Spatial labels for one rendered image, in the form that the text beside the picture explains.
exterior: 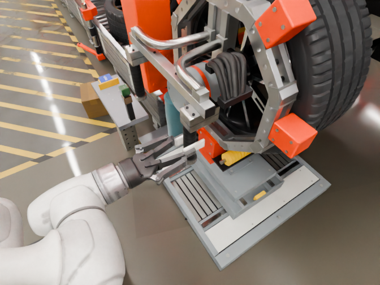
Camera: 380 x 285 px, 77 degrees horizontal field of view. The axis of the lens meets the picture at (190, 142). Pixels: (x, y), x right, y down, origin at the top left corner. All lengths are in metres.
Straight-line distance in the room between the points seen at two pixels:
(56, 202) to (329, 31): 0.72
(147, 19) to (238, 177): 0.88
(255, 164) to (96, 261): 1.08
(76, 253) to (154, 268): 0.94
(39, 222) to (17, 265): 0.14
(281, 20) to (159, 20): 0.68
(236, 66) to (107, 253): 0.46
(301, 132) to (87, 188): 0.54
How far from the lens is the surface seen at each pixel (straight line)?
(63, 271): 0.48
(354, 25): 0.77
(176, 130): 1.03
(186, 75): 0.59
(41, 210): 0.60
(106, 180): 0.59
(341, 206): 1.73
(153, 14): 1.14
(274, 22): 0.60
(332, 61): 0.71
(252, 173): 1.36
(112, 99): 1.44
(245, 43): 0.84
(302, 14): 0.60
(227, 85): 0.57
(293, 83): 0.67
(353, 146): 2.07
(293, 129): 0.69
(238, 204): 1.33
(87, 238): 0.49
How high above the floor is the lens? 1.35
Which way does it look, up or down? 51 degrees down
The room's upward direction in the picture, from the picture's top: straight up
